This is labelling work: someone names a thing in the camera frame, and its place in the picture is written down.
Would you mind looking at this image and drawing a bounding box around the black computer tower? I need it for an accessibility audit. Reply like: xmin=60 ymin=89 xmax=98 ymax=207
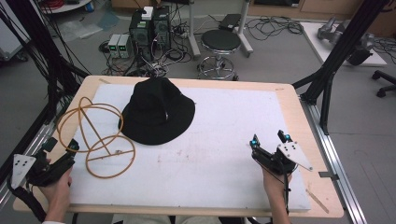
xmin=128 ymin=8 xmax=154 ymax=63
xmin=151 ymin=5 xmax=173 ymax=51

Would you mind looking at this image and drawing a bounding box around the black round stool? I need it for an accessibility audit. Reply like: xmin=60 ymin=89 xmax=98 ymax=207
xmin=196 ymin=29 xmax=243 ymax=81

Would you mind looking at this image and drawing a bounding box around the black metal frame stand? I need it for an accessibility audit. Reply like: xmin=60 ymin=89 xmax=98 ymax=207
xmin=0 ymin=0 xmax=92 ymax=185
xmin=291 ymin=0 xmax=391 ymax=136

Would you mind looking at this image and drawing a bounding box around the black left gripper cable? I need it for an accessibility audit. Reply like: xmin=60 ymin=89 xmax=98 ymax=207
xmin=6 ymin=182 xmax=49 ymax=224

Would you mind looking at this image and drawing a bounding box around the tan wire hat stand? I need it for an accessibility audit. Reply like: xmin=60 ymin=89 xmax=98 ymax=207
xmin=56 ymin=96 xmax=137 ymax=180

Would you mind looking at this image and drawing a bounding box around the grey tape strip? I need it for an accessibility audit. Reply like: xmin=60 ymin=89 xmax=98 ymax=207
xmin=318 ymin=171 xmax=341 ymax=182

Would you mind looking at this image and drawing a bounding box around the aluminium rail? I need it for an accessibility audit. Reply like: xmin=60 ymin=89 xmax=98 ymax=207
xmin=299 ymin=94 xmax=369 ymax=224
xmin=0 ymin=102 xmax=68 ymax=206

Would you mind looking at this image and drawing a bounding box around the tangle of black floor cables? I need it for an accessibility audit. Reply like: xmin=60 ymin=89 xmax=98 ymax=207
xmin=245 ymin=14 xmax=304 ymax=42

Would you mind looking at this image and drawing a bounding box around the black office chair base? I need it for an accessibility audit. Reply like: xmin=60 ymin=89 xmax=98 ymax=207
xmin=371 ymin=69 xmax=396 ymax=99

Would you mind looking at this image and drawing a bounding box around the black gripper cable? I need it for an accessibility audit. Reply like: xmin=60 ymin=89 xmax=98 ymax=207
xmin=6 ymin=182 xmax=49 ymax=224
xmin=280 ymin=161 xmax=291 ymax=217

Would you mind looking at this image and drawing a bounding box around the round white table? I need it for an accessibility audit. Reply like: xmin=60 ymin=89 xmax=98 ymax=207
xmin=39 ymin=0 xmax=95 ymax=15

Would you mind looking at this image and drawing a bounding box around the white platform board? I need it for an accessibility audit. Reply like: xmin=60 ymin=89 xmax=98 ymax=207
xmin=299 ymin=21 xmax=389 ymax=67

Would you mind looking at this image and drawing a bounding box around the thin wooden stick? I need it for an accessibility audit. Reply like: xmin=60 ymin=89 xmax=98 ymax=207
xmin=305 ymin=188 xmax=331 ymax=215

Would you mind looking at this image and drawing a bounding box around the black flat box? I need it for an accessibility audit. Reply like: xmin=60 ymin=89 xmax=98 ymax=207
xmin=218 ymin=13 xmax=243 ymax=33

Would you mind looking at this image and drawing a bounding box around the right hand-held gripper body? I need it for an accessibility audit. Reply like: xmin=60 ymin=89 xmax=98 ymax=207
xmin=250 ymin=141 xmax=314 ymax=175

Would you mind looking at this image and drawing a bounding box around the black bucket hat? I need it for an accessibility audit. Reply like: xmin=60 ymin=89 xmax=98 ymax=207
xmin=118 ymin=77 xmax=197 ymax=147

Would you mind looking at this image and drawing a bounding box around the grey bench power supply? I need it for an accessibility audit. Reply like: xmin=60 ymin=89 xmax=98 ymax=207
xmin=107 ymin=34 xmax=121 ymax=59
xmin=118 ymin=34 xmax=134 ymax=59

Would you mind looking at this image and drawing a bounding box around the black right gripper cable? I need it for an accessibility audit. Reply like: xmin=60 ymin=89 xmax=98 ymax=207
xmin=280 ymin=161 xmax=291 ymax=217

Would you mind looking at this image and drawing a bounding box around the small white box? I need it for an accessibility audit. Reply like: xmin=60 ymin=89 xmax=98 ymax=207
xmin=141 ymin=6 xmax=155 ymax=21

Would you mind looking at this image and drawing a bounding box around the white table leg frame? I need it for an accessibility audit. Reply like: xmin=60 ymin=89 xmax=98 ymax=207
xmin=186 ymin=0 xmax=254 ymax=61

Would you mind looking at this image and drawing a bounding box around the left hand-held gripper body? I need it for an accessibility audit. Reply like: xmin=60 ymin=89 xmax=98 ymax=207
xmin=10 ymin=148 xmax=77 ymax=189

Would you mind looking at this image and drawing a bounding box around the person's right hand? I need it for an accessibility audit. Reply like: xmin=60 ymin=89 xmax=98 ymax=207
xmin=262 ymin=166 xmax=293 ymax=203

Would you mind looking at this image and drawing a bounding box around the person's left hand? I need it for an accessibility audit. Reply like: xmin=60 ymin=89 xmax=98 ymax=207
xmin=38 ymin=158 xmax=74 ymax=210

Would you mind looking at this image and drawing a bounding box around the white foam mat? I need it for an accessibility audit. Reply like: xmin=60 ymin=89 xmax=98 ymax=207
xmin=68 ymin=83 xmax=312 ymax=212

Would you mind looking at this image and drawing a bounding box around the clear plastic sheet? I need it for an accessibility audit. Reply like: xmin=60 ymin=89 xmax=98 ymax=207
xmin=58 ymin=11 xmax=120 ymax=41

